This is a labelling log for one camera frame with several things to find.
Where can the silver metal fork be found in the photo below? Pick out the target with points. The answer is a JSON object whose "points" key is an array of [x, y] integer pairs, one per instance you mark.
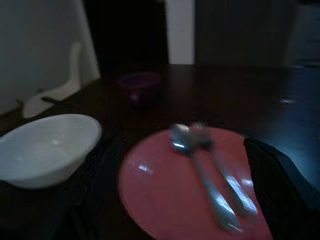
{"points": [[235, 186]]}

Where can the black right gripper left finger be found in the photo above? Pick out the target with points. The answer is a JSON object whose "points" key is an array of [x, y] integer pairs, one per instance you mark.
{"points": [[100, 200]]}

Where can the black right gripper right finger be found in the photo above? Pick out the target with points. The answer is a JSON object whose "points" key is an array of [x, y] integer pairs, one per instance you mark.
{"points": [[282, 200]]}

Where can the white ceramic bowl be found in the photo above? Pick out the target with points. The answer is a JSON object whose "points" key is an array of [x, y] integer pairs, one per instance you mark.
{"points": [[47, 152]]}

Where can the silver metal spoon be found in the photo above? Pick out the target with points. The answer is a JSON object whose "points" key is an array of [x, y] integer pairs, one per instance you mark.
{"points": [[180, 141]]}

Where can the purple plastic cup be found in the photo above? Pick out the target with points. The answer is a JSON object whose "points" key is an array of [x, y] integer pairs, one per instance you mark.
{"points": [[140, 86]]}

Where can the red round plate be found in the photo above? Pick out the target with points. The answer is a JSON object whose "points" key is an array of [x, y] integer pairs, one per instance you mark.
{"points": [[165, 190]]}

